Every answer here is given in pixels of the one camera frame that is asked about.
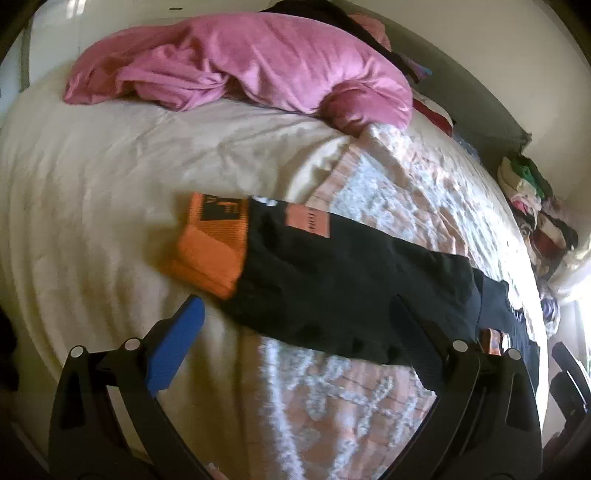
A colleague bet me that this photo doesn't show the striped cloth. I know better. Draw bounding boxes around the striped cloth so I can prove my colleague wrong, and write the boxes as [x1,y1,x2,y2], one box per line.
[402,55,435,86]

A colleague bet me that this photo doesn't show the black pants with orange waistband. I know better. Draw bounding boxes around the black pants with orange waistband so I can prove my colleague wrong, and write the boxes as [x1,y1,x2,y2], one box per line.
[168,191,541,393]

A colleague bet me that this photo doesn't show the grey headboard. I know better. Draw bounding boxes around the grey headboard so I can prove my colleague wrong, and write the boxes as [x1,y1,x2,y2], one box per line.
[369,18,532,155]

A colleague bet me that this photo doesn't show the black cloth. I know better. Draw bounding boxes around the black cloth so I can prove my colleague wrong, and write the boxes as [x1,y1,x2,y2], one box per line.
[259,0,416,77]

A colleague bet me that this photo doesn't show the pink quilt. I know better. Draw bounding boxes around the pink quilt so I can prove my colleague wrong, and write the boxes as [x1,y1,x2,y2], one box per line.
[62,13,414,134]

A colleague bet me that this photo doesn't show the pile of folded clothes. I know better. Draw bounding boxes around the pile of folded clothes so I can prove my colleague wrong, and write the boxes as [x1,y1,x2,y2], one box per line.
[496,154,591,282]

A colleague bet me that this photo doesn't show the white plastic bag of clothes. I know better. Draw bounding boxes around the white plastic bag of clothes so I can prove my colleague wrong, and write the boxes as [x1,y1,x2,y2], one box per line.
[539,284,563,340]

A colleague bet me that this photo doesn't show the red cloth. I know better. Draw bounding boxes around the red cloth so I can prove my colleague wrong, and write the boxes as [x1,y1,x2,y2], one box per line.
[411,97,455,137]

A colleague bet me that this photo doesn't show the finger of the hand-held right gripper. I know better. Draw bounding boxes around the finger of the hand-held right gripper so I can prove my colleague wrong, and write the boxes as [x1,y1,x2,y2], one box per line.
[551,342,591,430]

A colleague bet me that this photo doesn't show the cream bed sheet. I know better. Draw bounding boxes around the cream bed sheet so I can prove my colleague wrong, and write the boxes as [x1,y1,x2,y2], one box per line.
[0,83,370,462]

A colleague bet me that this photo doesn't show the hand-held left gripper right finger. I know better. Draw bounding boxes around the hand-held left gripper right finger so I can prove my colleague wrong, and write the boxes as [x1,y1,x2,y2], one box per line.
[383,295,543,480]

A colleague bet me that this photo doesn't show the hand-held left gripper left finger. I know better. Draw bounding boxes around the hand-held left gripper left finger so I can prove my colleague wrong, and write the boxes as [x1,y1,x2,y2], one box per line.
[48,294,218,480]

